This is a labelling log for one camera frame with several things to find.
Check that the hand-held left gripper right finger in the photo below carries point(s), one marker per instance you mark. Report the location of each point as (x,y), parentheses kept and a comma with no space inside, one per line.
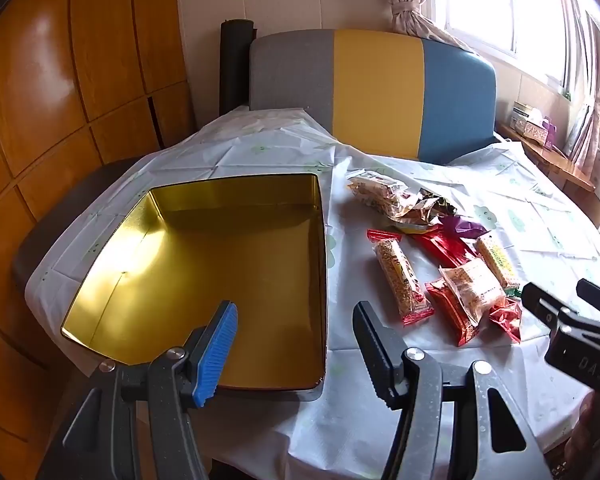
(375,355)

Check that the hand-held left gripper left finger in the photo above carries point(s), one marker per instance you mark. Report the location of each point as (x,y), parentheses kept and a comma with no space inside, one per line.
(215,355)

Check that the small red foil packet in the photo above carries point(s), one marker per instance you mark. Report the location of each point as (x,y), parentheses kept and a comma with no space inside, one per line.
(507,320)

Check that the cereal bar yellow wrapper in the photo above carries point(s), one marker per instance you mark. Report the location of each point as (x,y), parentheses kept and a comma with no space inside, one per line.
(497,260)

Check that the clear rice cracker pack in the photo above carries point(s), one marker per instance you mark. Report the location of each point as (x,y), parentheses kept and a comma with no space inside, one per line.
(472,287)

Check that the cereal bar red-ended wrapper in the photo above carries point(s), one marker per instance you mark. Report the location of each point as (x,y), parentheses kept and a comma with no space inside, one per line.
(397,277)

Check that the long red snack packet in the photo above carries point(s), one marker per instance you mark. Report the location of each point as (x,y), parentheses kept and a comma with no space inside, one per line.
(447,312)

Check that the red tin box gold interior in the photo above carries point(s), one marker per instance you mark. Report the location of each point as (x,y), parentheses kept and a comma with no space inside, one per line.
(180,270)

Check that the purple cartoon snack packet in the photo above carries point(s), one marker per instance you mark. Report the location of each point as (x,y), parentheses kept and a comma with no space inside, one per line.
(460,225)

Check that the clear peanut snack pack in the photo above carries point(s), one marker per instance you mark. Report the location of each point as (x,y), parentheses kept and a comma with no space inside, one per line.
(375,190)

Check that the person's right hand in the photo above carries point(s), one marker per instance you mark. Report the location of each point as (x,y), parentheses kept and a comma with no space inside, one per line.
(595,440)

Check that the wooden side table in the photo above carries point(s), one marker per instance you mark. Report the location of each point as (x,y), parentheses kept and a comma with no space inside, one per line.
(560,165)

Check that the purple box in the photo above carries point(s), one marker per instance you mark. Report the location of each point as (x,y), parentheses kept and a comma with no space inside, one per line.
(551,132)

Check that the patterned tissue box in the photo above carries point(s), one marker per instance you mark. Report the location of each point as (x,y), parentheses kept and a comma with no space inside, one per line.
(530,130)

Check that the floral curtain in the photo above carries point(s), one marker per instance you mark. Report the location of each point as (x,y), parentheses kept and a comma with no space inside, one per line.
(410,15)
(587,110)

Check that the white green box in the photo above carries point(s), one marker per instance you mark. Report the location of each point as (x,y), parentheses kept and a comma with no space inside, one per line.
(524,110)

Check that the white tablecloth green cloud print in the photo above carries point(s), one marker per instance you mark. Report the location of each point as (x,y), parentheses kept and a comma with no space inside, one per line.
(260,160)

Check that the grey yellow blue chair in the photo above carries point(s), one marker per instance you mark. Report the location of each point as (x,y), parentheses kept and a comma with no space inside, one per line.
(375,85)

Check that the black rolled mat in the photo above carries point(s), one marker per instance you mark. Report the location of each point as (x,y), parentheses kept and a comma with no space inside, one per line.
(235,70)

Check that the window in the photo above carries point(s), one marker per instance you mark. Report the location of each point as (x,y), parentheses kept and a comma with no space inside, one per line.
(490,5)

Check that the wooden wardrobe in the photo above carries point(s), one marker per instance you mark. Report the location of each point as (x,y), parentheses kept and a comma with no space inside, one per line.
(55,85)

